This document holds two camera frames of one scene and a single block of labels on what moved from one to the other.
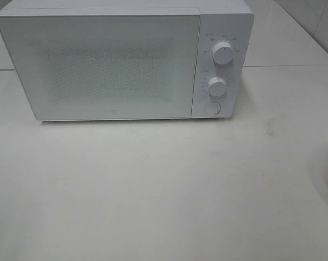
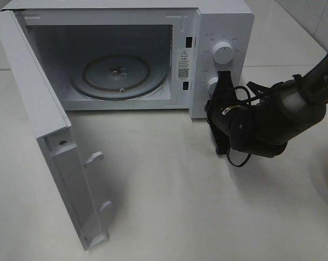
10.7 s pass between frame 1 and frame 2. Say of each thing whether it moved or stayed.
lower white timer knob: stayed
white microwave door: moved
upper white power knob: stayed
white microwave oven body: stayed
